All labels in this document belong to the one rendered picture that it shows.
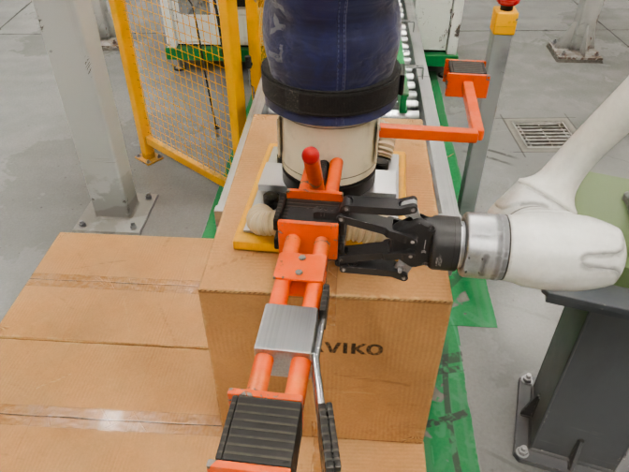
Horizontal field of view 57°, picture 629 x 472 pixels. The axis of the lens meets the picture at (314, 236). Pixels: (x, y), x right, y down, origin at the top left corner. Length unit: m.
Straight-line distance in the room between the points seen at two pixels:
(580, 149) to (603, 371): 0.81
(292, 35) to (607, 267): 0.52
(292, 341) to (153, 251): 1.06
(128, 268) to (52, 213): 1.32
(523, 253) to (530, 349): 1.43
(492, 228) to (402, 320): 0.24
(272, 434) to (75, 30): 1.96
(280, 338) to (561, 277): 0.37
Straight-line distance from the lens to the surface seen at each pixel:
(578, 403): 1.73
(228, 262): 0.96
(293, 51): 0.86
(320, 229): 0.77
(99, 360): 1.41
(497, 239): 0.77
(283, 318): 0.65
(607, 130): 0.92
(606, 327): 1.52
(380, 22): 0.87
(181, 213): 2.71
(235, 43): 2.24
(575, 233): 0.80
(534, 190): 0.93
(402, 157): 1.20
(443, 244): 0.77
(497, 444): 1.92
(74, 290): 1.60
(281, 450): 0.54
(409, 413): 1.14
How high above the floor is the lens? 1.58
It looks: 39 degrees down
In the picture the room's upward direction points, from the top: straight up
